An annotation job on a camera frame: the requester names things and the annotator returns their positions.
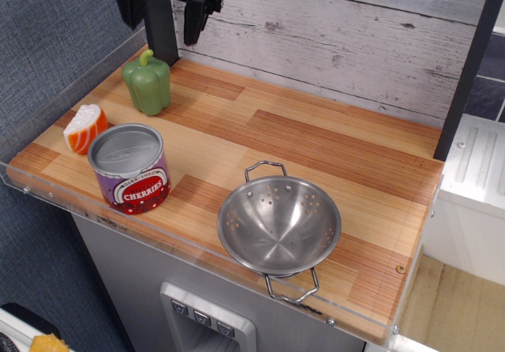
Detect steel colander with handles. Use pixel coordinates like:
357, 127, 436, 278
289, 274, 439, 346
216, 170, 342, 304

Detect yellow object at corner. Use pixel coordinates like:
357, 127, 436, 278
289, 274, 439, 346
28, 334, 71, 352

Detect orange white food wedge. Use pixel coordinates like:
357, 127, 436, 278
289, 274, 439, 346
63, 104, 108, 155

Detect black left support post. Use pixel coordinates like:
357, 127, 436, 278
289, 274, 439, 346
144, 0, 179, 66

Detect black braided cable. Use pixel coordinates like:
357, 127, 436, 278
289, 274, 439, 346
0, 334, 21, 352

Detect grey toy fridge cabinet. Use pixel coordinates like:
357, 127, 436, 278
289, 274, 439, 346
74, 216, 365, 351

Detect black right support post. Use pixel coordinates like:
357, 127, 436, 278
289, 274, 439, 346
433, 0, 503, 162

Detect toy cherries can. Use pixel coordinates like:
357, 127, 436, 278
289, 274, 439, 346
88, 123, 171, 215

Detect silver dispenser panel with buttons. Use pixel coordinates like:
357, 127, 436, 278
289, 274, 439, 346
159, 282, 257, 351

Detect black support post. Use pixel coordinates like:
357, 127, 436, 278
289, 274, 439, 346
433, 0, 503, 162
144, 0, 179, 66

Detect green toy bell pepper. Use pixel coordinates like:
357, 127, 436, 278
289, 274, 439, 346
122, 49, 171, 116

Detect white toy sink unit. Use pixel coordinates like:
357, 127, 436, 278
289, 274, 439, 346
421, 114, 504, 284

